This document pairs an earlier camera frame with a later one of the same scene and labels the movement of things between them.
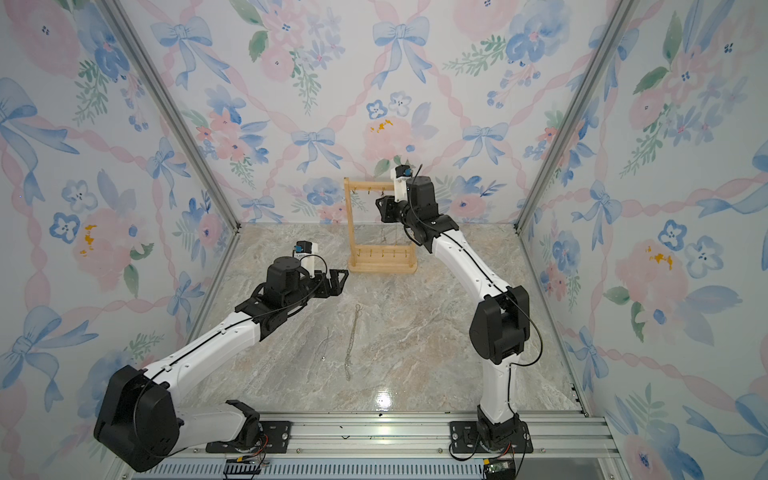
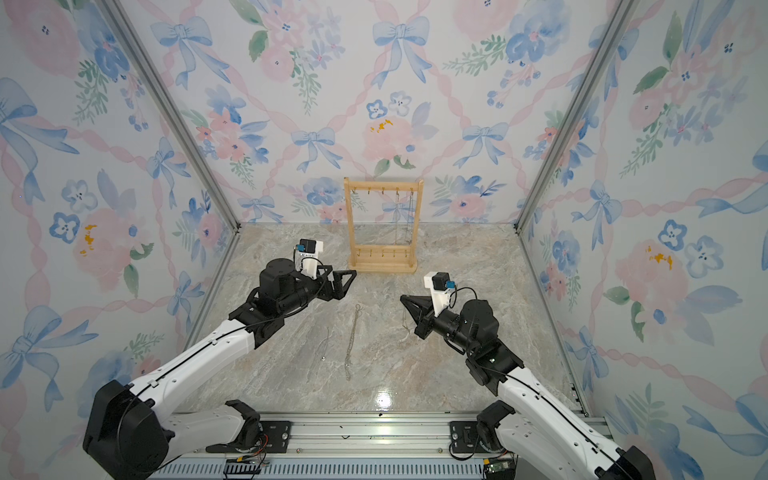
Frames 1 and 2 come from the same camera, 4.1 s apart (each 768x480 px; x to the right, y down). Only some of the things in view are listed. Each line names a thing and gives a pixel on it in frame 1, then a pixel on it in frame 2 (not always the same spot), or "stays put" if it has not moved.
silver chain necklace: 358,310 stays put
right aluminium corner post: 598,63 stays put
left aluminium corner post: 178,126 stays put
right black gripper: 389,212 to 421,307
